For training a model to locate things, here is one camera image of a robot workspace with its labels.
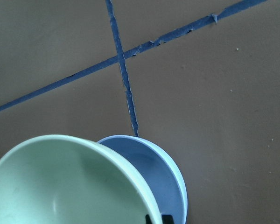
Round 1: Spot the green bowl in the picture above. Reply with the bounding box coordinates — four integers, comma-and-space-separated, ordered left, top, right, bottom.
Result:
0, 135, 162, 224

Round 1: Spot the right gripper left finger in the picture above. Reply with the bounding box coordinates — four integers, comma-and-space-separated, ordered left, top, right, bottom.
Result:
145, 214, 152, 224

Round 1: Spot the brown paper table cover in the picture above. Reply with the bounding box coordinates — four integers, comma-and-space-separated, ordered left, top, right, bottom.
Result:
0, 0, 280, 224

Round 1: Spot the blue bowl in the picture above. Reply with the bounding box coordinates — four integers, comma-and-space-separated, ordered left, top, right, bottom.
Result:
98, 135, 188, 224

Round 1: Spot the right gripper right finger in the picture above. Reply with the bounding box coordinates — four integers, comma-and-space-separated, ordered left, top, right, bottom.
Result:
161, 214, 175, 224

